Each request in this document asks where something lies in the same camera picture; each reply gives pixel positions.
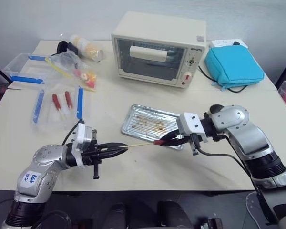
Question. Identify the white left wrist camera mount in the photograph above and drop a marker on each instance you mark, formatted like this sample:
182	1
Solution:
81	133

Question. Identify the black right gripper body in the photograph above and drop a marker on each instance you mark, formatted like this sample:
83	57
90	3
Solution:
195	143

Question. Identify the black plug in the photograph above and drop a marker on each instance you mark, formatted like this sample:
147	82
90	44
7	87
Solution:
236	43

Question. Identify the black round object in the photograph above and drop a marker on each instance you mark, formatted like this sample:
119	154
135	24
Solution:
61	47

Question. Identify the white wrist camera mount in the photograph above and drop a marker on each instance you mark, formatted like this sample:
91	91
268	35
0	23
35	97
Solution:
81	133
190	124

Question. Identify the red toy sausage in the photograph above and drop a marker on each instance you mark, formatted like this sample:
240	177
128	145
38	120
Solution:
158	142
68	99
55	101

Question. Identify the silver metal baking tray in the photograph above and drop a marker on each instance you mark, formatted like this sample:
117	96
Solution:
143	119

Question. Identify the cream toaster oven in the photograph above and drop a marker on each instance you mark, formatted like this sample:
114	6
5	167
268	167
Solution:
157	28

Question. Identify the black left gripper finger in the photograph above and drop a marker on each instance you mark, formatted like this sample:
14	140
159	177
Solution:
113	145
113	153

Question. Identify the turquoise padded pouch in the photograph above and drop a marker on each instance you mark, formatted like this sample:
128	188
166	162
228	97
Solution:
233	64

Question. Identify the dark round base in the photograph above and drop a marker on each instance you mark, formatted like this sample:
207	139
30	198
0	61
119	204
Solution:
54	220

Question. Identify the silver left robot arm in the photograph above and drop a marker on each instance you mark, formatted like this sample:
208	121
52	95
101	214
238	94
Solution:
46	157

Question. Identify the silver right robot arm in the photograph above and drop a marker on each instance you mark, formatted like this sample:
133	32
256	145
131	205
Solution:
240	133

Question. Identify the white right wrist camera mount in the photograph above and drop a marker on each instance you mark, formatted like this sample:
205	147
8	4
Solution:
190	124

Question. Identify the white handwritten label sticker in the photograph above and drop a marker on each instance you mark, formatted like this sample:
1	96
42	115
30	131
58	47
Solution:
30	180

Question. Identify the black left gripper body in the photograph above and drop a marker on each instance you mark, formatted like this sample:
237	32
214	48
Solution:
95	152

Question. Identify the thin wooden skewer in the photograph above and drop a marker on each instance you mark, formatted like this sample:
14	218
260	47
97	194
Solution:
140	145

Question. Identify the white power strip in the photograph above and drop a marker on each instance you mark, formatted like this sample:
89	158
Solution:
219	43

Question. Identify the colourful toy food pieces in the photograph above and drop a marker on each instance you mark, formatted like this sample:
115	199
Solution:
87	78

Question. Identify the clear container with sausage skewers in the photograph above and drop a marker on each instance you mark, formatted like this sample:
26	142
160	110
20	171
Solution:
47	119

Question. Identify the clear box with blue clips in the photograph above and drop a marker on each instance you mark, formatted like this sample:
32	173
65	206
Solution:
21	66

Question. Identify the clear zip bag yellow seal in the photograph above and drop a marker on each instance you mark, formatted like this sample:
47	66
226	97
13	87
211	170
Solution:
66	60

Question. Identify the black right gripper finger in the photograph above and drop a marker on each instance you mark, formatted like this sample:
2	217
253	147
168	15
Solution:
176	142
172	134

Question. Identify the clear plastic jar with snacks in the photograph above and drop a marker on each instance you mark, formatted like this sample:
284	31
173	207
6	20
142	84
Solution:
85	47

